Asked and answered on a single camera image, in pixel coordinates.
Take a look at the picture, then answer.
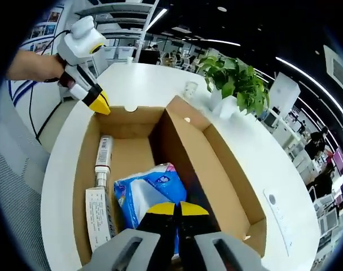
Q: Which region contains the white tube bottle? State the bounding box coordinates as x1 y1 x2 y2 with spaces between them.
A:
94 135 115 190

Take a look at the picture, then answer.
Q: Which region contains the green plant in white pot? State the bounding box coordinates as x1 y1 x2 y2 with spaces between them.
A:
198 55 271 119

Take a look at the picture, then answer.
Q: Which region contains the long white carton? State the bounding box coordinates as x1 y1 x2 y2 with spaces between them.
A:
85 186 117 252

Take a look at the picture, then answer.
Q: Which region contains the grey metal shelf rack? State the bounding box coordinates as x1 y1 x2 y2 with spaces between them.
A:
75 0 161 32

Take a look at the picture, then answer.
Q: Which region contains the blue soft tissue pack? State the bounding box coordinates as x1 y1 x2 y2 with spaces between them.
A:
113 162 188 262

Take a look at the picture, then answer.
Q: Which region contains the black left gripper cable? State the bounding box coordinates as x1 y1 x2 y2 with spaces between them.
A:
28 29 73 142

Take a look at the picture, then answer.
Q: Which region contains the person's left hand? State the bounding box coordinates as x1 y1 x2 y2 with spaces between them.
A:
42 54 67 83

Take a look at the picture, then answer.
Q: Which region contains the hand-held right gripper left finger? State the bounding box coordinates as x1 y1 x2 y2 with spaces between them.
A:
81 201 178 271

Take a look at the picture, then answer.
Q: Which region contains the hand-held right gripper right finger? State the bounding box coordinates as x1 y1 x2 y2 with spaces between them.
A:
179 200 263 271

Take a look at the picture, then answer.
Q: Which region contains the patterned white paper cup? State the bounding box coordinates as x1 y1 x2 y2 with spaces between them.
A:
182 81 199 98

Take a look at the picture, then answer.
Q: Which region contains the ceiling air conditioner vent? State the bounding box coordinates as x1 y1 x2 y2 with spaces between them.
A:
323 45 343 101

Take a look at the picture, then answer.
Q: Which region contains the brown cardboard shoe box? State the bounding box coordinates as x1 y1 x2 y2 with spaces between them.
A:
72 95 267 266

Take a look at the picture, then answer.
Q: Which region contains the wall photo poster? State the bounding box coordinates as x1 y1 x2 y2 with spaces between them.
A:
27 7 65 54

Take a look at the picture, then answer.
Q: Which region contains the white table socket strip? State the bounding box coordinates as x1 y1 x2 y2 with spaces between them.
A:
263 188 291 257

